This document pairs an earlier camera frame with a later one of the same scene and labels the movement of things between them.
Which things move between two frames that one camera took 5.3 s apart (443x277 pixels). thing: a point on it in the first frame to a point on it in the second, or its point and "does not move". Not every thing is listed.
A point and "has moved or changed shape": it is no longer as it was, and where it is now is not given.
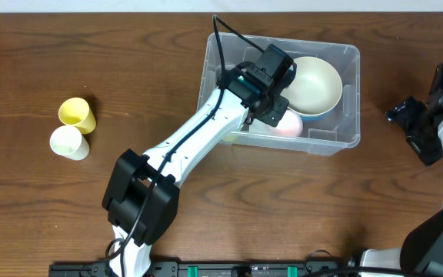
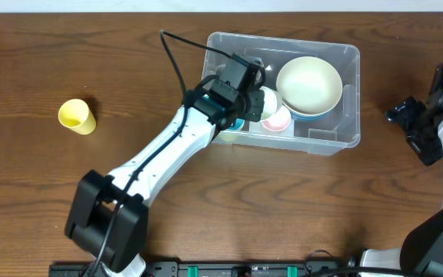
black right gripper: (404, 116) does not move
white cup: (68, 141) has moved or changed shape
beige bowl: (316, 89) does not move
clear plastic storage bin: (338, 132) does not move
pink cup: (291, 125) has moved or changed shape
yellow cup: (76, 111) does not move
